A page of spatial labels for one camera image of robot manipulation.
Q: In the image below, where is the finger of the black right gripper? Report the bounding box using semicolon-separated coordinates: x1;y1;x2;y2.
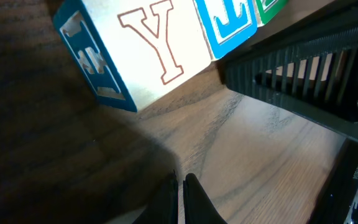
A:
218;6;358;142

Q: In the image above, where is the green letter F block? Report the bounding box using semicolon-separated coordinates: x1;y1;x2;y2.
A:
252;0;288;27

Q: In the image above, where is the blue letter L block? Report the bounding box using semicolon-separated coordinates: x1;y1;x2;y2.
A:
195;0;257;60

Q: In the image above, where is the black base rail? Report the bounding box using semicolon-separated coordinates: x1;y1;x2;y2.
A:
308;139;358;224

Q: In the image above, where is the white letter Y block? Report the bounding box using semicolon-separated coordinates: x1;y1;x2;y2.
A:
53;0;211;112

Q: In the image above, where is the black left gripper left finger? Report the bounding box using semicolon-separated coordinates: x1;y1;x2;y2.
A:
133;172;178;224

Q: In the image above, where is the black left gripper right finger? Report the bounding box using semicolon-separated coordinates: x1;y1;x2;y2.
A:
183;173;227;224

